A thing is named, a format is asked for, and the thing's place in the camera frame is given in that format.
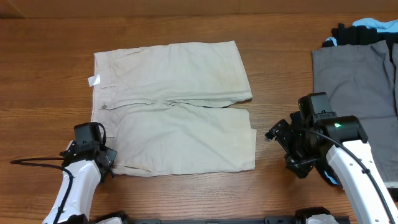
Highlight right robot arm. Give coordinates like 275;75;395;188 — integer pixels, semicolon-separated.
265;92;397;223

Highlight grey shorts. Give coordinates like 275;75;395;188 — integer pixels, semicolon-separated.
311;39;398;189

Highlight light blue garment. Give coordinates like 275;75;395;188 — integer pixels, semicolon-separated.
323;17;398;187

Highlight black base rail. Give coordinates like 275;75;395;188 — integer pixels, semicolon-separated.
93;206;351;224

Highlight beige shorts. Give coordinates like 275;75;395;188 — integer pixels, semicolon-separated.
90;41;256;177

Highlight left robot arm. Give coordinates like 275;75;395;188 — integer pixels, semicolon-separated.
43;122;117;223

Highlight black garment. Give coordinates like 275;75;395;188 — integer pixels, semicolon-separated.
289;22;398;203

